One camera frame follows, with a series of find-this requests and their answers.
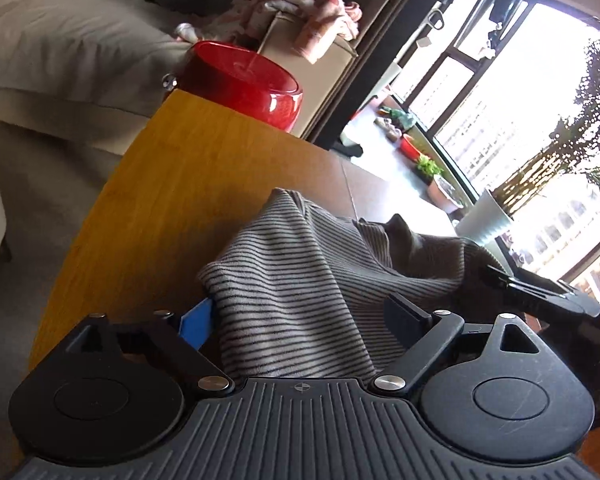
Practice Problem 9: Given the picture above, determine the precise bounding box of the grey striped knit garment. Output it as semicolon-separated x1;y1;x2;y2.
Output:
199;188;505;379

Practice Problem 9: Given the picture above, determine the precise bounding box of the white ribbed plant pot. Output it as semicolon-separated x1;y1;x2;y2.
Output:
455;190;513;246

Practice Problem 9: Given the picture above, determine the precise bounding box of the pink basin with soil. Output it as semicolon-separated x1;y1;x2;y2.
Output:
427;174;464;214

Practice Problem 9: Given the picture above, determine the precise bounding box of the small green leafy plant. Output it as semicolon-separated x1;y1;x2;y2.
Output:
415;154;444;184

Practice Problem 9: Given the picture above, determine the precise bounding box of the tall palm plant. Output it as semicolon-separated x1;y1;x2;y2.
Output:
491;18;600;217

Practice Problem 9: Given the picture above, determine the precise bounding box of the red plastic basin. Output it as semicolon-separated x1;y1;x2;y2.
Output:
399;136;422;162

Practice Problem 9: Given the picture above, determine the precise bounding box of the green toy by window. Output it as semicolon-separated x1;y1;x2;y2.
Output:
378;105;415;132

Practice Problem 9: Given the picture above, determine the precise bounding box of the red round stool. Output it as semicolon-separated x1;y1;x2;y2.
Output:
162;40;303;132

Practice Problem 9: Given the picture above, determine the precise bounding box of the grey sofa blanket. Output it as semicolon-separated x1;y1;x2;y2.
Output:
0;0;189;155

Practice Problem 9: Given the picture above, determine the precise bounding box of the dark brown curtain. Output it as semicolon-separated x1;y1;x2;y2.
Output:
307;0;462;149

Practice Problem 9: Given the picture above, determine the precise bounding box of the pink crumpled cloth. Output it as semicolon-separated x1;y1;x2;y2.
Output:
196;0;362;64

